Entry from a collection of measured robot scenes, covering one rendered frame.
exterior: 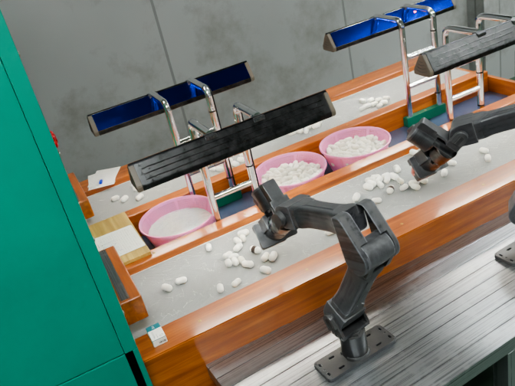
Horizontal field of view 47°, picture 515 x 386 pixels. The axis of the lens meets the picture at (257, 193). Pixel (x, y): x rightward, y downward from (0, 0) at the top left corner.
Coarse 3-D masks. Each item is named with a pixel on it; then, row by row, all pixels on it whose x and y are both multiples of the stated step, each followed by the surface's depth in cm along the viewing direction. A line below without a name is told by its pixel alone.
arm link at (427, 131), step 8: (424, 120) 153; (416, 128) 153; (424, 128) 152; (432, 128) 152; (440, 128) 154; (408, 136) 155; (416, 136) 153; (424, 136) 153; (432, 136) 153; (440, 136) 151; (448, 136) 153; (456, 136) 147; (464, 136) 147; (416, 144) 154; (424, 144) 153; (448, 144) 150; (456, 144) 148
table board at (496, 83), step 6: (492, 78) 255; (498, 78) 253; (504, 78) 251; (492, 84) 256; (498, 84) 253; (504, 84) 250; (510, 84) 247; (492, 90) 258; (498, 90) 255; (504, 90) 251; (510, 90) 248
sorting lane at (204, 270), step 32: (480, 160) 194; (320, 192) 197; (352, 192) 193; (384, 192) 189; (416, 192) 185; (192, 256) 180; (256, 256) 172; (288, 256) 169; (160, 288) 168; (192, 288) 165; (224, 288) 162; (160, 320) 155
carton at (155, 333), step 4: (156, 324) 147; (148, 328) 146; (152, 328) 146; (156, 328) 146; (160, 328) 145; (148, 332) 145; (152, 332) 144; (156, 332) 144; (160, 332) 144; (152, 336) 143; (156, 336) 143; (160, 336) 143; (164, 336) 143; (152, 340) 142; (156, 340) 142; (160, 340) 142; (164, 340) 143; (156, 344) 142; (160, 344) 143
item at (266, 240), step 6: (252, 228) 149; (258, 228) 149; (270, 228) 144; (258, 234) 148; (264, 234) 148; (270, 234) 146; (276, 234) 143; (288, 234) 150; (294, 234) 150; (264, 240) 148; (270, 240) 148; (276, 240) 148; (264, 246) 147
